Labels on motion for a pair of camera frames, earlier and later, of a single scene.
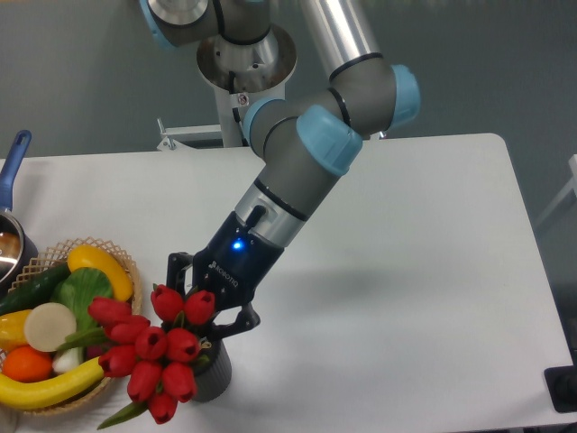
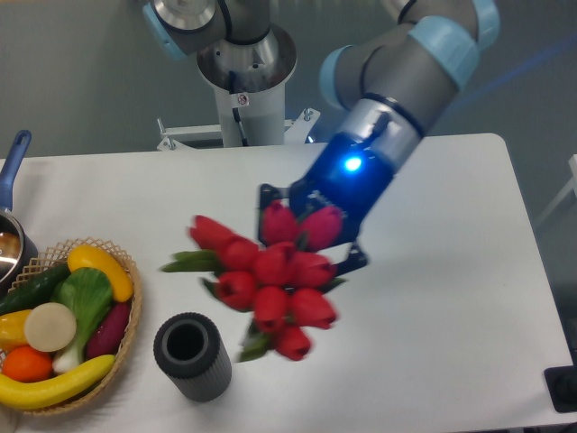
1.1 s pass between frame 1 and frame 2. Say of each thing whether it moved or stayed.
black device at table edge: stayed
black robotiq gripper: moved
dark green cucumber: stayed
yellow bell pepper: stayed
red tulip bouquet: moved
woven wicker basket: stayed
